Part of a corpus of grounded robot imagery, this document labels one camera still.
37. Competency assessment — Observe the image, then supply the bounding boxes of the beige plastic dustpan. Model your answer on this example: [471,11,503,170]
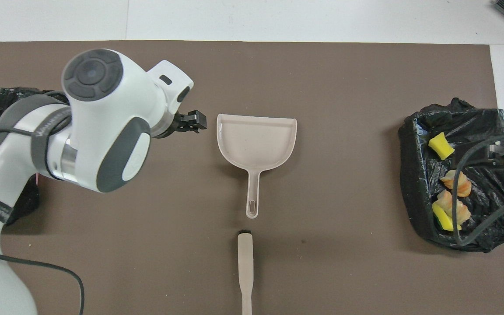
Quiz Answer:
[217,114,298,219]

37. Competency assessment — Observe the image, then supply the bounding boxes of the yellow sponge wedge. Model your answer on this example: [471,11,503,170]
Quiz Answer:
[428,132,455,160]

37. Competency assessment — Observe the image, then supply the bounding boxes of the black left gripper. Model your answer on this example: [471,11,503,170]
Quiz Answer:
[162,110,207,139]

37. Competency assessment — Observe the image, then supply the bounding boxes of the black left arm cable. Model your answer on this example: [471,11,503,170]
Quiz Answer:
[0,126,85,315]

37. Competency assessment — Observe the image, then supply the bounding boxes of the beige hand brush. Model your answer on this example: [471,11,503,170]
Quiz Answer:
[237,230,255,315]

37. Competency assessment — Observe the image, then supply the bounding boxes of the brown table mat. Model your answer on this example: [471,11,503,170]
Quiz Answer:
[0,41,504,315]

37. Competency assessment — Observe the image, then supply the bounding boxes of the orange striped bread toy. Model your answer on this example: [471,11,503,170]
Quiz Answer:
[436,190,471,224]
[441,170,472,197]

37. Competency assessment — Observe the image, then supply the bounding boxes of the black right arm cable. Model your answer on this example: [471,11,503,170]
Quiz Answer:
[452,135,504,245]

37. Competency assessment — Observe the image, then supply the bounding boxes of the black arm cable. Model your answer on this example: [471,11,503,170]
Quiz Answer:
[452,135,504,245]
[0,126,85,315]

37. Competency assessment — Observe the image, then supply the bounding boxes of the yellow green sponge piece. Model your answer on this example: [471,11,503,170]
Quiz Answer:
[432,200,462,232]

